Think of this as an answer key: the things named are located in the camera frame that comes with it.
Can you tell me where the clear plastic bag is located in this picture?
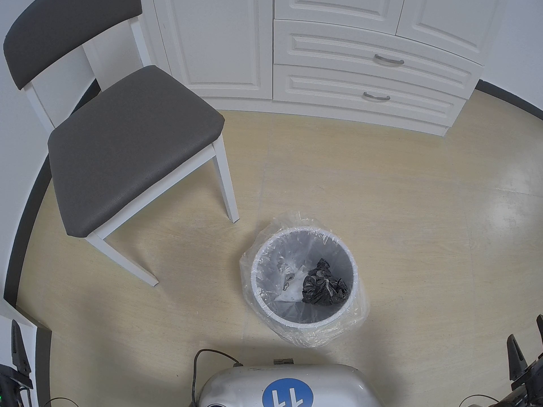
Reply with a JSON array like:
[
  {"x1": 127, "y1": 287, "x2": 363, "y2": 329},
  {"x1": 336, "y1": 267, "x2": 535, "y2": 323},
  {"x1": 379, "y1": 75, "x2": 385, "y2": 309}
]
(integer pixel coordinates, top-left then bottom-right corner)
[{"x1": 239, "y1": 212, "x2": 371, "y2": 349}]

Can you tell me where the white trash bin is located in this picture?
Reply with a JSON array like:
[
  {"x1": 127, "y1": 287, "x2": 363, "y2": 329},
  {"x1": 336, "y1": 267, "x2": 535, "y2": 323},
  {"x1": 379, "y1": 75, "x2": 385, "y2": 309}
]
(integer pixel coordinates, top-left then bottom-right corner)
[{"x1": 250, "y1": 227, "x2": 362, "y2": 334}]

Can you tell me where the white wardrobe with drawers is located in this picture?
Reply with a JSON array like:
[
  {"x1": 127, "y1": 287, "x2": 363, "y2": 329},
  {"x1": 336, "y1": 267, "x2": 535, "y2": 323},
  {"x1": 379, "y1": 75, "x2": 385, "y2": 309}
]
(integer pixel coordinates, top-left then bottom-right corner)
[{"x1": 135, "y1": 0, "x2": 527, "y2": 137}]

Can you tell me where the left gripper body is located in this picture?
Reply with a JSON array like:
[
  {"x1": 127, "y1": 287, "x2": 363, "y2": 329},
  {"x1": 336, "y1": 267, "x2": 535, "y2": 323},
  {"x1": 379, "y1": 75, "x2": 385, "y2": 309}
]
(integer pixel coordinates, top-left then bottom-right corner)
[{"x1": 0, "y1": 364, "x2": 34, "y2": 392}]

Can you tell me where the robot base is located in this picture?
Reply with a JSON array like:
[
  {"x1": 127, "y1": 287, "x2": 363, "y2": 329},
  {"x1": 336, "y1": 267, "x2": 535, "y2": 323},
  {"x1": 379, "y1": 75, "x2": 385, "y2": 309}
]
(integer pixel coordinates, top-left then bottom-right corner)
[{"x1": 199, "y1": 358, "x2": 383, "y2": 407}]

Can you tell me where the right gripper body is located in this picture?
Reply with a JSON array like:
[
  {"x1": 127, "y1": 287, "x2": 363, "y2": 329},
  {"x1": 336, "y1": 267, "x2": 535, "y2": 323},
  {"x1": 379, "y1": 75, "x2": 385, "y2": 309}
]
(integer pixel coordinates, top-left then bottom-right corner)
[{"x1": 511, "y1": 351, "x2": 543, "y2": 392}]

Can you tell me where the crumpled black plastic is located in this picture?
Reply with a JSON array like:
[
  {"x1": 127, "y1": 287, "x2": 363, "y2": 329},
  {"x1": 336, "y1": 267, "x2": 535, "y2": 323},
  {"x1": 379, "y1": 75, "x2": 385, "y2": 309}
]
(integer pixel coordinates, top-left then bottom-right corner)
[{"x1": 301, "y1": 258, "x2": 350, "y2": 305}]

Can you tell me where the crumpled white paper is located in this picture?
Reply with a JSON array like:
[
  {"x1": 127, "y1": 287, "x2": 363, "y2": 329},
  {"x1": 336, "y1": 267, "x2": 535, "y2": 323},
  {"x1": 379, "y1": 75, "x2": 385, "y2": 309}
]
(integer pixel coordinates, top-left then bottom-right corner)
[{"x1": 276, "y1": 262, "x2": 306, "y2": 304}]

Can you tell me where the white chair with grey seat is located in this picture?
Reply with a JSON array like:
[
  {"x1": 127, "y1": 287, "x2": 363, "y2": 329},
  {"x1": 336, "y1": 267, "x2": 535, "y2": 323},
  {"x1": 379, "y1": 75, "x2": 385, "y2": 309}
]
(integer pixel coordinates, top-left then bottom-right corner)
[{"x1": 3, "y1": 0, "x2": 240, "y2": 287}]

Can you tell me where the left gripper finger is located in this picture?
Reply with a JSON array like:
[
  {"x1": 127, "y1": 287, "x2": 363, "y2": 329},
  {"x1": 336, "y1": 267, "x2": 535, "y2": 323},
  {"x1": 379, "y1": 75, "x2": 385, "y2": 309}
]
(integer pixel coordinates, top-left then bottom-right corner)
[{"x1": 10, "y1": 319, "x2": 32, "y2": 377}]

